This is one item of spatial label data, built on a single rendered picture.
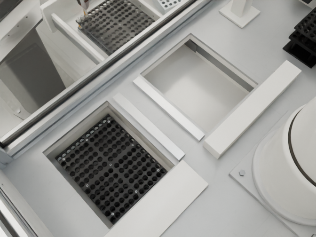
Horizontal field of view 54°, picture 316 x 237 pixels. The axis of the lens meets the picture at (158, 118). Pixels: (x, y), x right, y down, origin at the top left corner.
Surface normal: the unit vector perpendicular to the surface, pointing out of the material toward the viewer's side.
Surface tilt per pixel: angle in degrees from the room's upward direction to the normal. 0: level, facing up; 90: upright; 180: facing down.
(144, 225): 0
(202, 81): 0
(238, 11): 90
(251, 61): 0
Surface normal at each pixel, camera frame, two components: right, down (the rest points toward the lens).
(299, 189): -0.75, 0.59
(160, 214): 0.00, -0.44
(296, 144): -1.00, 0.05
